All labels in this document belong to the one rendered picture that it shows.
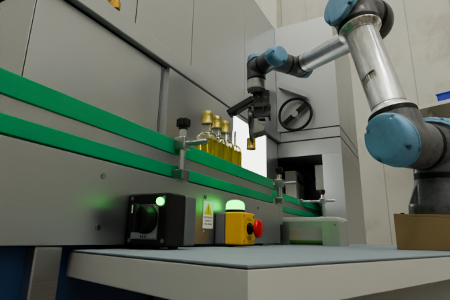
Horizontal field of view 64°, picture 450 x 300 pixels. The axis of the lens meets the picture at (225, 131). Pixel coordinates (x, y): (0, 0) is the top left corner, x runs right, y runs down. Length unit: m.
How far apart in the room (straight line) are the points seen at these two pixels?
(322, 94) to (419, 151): 1.41
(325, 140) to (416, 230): 1.27
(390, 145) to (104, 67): 0.75
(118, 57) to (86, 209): 0.64
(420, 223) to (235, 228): 0.42
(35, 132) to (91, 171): 0.09
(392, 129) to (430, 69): 3.16
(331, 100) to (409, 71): 1.97
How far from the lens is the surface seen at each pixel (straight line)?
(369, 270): 0.43
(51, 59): 0.95
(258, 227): 0.82
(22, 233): 0.50
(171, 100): 1.22
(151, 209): 0.57
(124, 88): 1.10
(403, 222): 0.97
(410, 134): 0.87
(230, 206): 0.85
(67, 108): 0.57
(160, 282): 0.37
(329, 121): 2.18
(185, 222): 0.60
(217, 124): 1.20
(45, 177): 0.52
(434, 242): 0.95
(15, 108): 0.53
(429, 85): 3.98
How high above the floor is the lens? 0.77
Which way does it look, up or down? 17 degrees up
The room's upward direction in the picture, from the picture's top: 1 degrees clockwise
